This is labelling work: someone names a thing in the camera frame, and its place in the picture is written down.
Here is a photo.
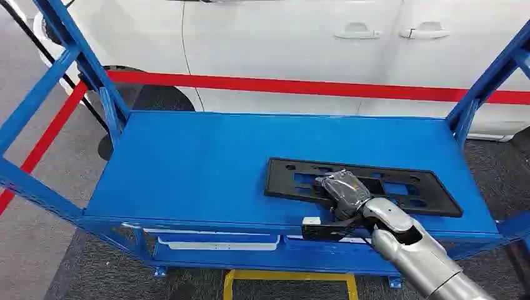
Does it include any blue steel rack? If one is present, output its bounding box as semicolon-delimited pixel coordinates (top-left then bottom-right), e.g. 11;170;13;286
0;0;530;291

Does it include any black plastic plate frame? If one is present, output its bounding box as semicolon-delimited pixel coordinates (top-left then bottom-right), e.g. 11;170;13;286
264;157;464;219

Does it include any red barrier belt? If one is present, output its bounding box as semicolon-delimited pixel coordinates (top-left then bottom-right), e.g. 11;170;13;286
106;70;530;106
0;81;89;216

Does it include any white car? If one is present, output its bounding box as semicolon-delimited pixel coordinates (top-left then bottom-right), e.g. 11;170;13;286
32;0;530;144

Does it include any black stanchion pole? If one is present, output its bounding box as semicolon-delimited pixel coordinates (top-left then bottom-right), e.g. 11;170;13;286
0;0;112;133

